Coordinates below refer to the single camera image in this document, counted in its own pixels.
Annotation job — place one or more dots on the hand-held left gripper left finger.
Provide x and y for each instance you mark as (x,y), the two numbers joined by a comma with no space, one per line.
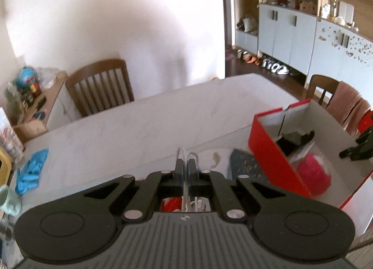
(178,174)

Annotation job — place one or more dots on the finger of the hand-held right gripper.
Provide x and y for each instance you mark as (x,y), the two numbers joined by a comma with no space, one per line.
(349,152)
(365,138)

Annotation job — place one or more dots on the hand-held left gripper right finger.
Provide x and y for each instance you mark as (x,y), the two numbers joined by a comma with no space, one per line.
(192,174)

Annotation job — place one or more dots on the pink fluffy plush toy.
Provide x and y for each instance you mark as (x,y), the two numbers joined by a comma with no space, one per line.
(311,173)

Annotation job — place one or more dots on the white printed packet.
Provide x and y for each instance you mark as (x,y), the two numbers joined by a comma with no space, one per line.
(301,152)

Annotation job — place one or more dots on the black knit glove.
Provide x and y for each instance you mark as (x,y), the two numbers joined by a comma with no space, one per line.
(294,140)

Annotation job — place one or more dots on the red cardboard box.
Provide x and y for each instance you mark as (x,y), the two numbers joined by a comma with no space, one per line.
(271,152)

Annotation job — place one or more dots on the small red item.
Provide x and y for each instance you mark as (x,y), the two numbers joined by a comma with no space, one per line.
(172,203)

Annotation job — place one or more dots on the pink towel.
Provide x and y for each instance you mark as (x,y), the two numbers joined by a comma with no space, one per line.
(346,103)

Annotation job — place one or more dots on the wooden chair with towel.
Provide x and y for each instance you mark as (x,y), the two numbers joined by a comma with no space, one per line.
(320,85)

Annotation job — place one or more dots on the row of shoes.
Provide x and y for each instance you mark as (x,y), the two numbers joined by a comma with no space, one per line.
(271,63)

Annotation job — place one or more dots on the wooden slatted chair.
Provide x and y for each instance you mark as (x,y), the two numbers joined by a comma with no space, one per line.
(99,82)

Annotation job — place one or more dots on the white sideboard with wooden top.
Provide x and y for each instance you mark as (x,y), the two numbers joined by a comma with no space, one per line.
(55,103)

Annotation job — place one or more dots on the blue rubber gloves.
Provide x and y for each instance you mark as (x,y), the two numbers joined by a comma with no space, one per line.
(30,170)

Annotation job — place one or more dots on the brown cardboard box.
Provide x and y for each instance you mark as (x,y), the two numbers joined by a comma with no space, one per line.
(30,130)

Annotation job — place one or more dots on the clear plastic bag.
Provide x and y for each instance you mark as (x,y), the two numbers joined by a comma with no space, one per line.
(48,76)

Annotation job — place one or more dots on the green mug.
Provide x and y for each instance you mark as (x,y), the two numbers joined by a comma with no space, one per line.
(10,200)

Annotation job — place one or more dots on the yellow container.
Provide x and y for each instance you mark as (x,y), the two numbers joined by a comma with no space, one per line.
(4,167)

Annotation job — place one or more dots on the red and white printed box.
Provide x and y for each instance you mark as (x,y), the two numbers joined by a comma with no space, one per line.
(8,132)

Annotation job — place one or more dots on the blue globe ball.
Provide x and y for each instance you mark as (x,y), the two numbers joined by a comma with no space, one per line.
(25,76)

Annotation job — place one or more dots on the white and wood wall cabinet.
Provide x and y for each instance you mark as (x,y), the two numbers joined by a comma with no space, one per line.
(291,33)

